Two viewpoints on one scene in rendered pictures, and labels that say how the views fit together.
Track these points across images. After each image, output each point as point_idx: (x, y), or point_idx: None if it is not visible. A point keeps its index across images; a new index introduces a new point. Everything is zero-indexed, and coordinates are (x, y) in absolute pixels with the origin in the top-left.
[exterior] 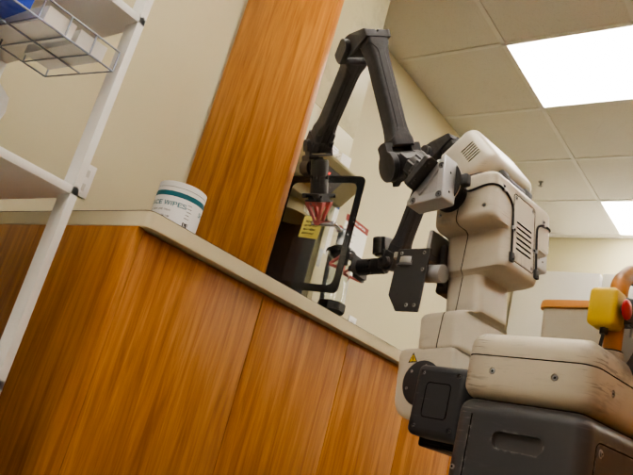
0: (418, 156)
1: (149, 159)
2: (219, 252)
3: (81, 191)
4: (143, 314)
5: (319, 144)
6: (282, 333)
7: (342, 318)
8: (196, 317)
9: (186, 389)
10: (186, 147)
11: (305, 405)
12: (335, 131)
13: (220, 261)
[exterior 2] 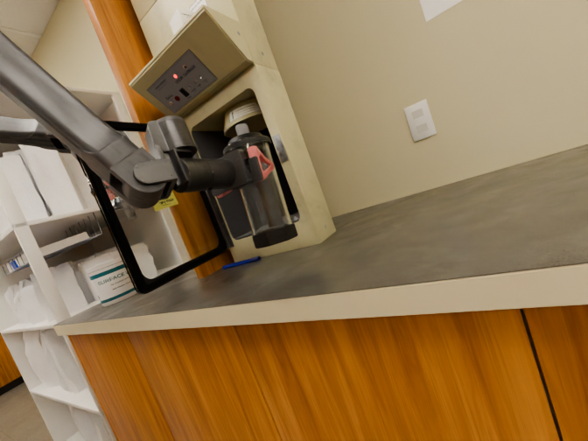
0: None
1: None
2: (76, 326)
3: None
4: (95, 375)
5: (62, 144)
6: (157, 353)
7: (180, 311)
8: (109, 367)
9: (136, 414)
10: None
11: (230, 419)
12: (25, 134)
13: (80, 332)
